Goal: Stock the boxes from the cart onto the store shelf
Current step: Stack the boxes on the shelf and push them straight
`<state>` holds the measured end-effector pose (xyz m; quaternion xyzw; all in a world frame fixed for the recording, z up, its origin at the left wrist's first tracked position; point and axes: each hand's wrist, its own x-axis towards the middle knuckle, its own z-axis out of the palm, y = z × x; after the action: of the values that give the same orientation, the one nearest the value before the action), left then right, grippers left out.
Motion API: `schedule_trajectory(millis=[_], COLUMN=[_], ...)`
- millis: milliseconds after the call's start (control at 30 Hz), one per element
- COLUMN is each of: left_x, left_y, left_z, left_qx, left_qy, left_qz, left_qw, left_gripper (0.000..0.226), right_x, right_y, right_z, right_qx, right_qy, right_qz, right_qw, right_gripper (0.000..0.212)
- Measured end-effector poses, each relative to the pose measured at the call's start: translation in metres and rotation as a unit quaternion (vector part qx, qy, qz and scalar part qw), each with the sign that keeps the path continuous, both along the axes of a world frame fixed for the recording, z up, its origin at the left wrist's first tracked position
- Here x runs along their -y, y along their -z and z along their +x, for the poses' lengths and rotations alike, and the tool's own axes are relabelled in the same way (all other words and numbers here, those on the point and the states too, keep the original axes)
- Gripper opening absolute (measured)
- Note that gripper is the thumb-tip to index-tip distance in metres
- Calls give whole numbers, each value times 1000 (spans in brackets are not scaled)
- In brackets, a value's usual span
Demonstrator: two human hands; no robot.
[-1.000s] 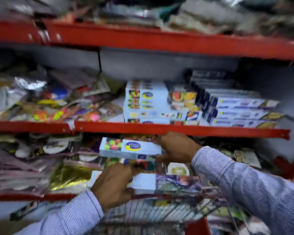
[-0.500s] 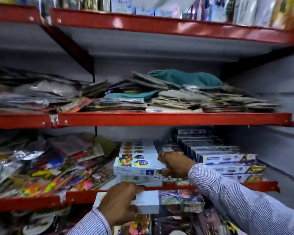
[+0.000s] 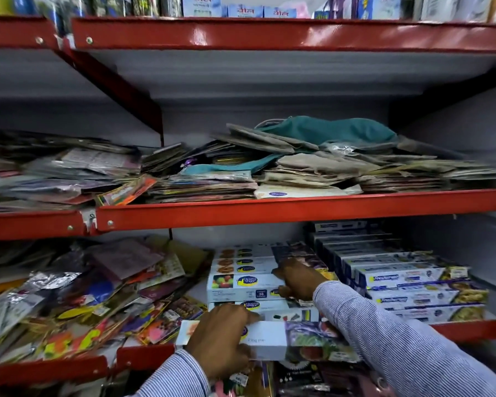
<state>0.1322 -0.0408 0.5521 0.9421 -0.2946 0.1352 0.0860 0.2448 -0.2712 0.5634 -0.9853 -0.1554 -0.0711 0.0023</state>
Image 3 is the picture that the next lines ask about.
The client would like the person's left hand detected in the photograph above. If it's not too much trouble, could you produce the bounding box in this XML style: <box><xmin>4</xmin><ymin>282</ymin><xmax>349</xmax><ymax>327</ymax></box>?
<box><xmin>184</xmin><ymin>303</ymin><xmax>261</xmax><ymax>383</ymax></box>

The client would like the person's right hand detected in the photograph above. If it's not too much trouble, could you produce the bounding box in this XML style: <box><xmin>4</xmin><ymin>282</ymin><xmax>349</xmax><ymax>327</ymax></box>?
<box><xmin>272</xmin><ymin>258</ymin><xmax>330</xmax><ymax>302</ymax></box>

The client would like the white wrap box fruit picture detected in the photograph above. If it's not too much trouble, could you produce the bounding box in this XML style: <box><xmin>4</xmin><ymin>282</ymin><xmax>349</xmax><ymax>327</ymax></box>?
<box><xmin>207</xmin><ymin>273</ymin><xmax>289</xmax><ymax>303</ymax></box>

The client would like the white wrap box vegetable picture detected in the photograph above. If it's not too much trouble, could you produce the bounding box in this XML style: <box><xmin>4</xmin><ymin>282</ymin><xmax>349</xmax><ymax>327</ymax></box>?
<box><xmin>175</xmin><ymin>319</ymin><xmax>361</xmax><ymax>363</ymax></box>

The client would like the person's left forearm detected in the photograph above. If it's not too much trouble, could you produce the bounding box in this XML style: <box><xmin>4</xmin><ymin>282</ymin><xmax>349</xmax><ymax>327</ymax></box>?
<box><xmin>126</xmin><ymin>349</ymin><xmax>212</xmax><ymax>397</ymax></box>

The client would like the person's right forearm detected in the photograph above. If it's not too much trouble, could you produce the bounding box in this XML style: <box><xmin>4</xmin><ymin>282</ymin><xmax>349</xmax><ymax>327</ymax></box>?
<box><xmin>313</xmin><ymin>280</ymin><xmax>496</xmax><ymax>397</ymax></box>

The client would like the stack of white foil boxes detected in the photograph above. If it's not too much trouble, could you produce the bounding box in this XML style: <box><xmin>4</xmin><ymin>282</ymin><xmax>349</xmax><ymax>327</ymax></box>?
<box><xmin>207</xmin><ymin>241</ymin><xmax>340</xmax><ymax>324</ymax></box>

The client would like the red metal shelf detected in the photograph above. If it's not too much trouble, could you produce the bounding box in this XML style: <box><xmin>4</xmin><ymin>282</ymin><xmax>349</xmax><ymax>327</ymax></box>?
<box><xmin>0</xmin><ymin>208</ymin><xmax>88</xmax><ymax>242</ymax></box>
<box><xmin>0</xmin><ymin>15</ymin><xmax>61</xmax><ymax>51</ymax></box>
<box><xmin>94</xmin><ymin>187</ymin><xmax>496</xmax><ymax>234</ymax></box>
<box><xmin>0</xmin><ymin>355</ymin><xmax>109</xmax><ymax>390</ymax></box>
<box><xmin>115</xmin><ymin>318</ymin><xmax>496</xmax><ymax>373</ymax></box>
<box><xmin>70</xmin><ymin>16</ymin><xmax>496</xmax><ymax>55</ymax></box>

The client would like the pile of dark printed packets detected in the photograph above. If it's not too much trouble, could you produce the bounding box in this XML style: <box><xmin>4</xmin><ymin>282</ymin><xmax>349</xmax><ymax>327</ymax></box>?
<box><xmin>210</xmin><ymin>360</ymin><xmax>387</xmax><ymax>397</ymax></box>

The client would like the white packet with blue logo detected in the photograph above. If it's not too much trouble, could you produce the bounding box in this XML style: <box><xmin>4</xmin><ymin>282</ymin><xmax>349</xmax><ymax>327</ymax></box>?
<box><xmin>254</xmin><ymin>183</ymin><xmax>364</xmax><ymax>200</ymax></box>

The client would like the stack of blue-edged foil boxes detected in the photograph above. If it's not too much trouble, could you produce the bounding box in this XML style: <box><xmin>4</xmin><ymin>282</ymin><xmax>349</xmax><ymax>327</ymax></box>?
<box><xmin>307</xmin><ymin>220</ymin><xmax>491</xmax><ymax>325</ymax></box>

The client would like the pile of flat printed packets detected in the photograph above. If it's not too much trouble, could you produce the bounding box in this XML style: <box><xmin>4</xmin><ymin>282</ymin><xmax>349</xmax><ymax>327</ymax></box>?
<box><xmin>141</xmin><ymin>140</ymin><xmax>260</xmax><ymax>204</ymax></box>

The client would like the teal cloth pouch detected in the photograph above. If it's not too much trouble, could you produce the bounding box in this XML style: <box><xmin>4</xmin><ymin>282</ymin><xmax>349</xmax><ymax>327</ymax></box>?
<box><xmin>181</xmin><ymin>154</ymin><xmax>282</xmax><ymax>176</ymax></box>

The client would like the pile of beige paper bags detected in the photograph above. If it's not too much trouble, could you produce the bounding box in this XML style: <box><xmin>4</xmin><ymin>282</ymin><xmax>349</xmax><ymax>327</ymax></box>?
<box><xmin>225</xmin><ymin>123</ymin><xmax>496</xmax><ymax>195</ymax></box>

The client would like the pile of colourful seed packets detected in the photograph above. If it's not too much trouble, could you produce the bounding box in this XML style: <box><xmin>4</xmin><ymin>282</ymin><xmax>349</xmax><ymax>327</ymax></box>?
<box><xmin>0</xmin><ymin>236</ymin><xmax>211</xmax><ymax>365</ymax></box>

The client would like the green cloth bag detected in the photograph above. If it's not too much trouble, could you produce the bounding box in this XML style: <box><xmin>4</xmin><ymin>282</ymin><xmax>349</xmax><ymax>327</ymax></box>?
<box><xmin>254</xmin><ymin>115</ymin><xmax>398</xmax><ymax>146</ymax></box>

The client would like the orange printed packet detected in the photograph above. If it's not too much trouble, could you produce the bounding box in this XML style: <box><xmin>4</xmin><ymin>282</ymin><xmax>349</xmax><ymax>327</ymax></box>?
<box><xmin>96</xmin><ymin>175</ymin><xmax>158</xmax><ymax>207</ymax></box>

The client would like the white shelf label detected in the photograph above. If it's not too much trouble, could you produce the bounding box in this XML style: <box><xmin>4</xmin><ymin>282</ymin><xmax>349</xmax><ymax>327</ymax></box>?
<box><xmin>80</xmin><ymin>208</ymin><xmax>97</xmax><ymax>234</ymax></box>

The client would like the pile of glossy printed packets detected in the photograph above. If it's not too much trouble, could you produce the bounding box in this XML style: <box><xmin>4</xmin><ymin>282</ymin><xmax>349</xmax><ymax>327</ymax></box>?
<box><xmin>0</xmin><ymin>127</ymin><xmax>143</xmax><ymax>214</ymax></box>

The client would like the small blue and white box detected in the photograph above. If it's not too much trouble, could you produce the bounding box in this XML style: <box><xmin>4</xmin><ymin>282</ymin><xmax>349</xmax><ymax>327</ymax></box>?
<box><xmin>227</xmin><ymin>4</ymin><xmax>265</xmax><ymax>18</ymax></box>
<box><xmin>263</xmin><ymin>6</ymin><xmax>297</xmax><ymax>19</ymax></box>

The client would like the purple packet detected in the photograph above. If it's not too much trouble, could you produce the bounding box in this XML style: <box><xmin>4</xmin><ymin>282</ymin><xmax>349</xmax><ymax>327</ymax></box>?
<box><xmin>326</xmin><ymin>0</ymin><xmax>358</xmax><ymax>20</ymax></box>

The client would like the tall blue and white box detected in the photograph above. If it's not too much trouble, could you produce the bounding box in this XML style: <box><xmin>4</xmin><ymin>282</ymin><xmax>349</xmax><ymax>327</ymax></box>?
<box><xmin>182</xmin><ymin>0</ymin><xmax>222</xmax><ymax>18</ymax></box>

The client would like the blue carton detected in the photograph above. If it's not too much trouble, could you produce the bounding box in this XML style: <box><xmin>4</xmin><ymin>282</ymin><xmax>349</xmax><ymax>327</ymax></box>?
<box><xmin>357</xmin><ymin>0</ymin><xmax>402</xmax><ymax>20</ymax></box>

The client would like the row of white packets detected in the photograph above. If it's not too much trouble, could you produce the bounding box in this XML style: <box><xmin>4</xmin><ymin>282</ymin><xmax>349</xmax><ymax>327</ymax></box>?
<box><xmin>413</xmin><ymin>0</ymin><xmax>496</xmax><ymax>24</ymax></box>

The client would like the row of dark packets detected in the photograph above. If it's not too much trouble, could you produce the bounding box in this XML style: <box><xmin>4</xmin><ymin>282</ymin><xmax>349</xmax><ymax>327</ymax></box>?
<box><xmin>33</xmin><ymin>0</ymin><xmax>183</xmax><ymax>19</ymax></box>

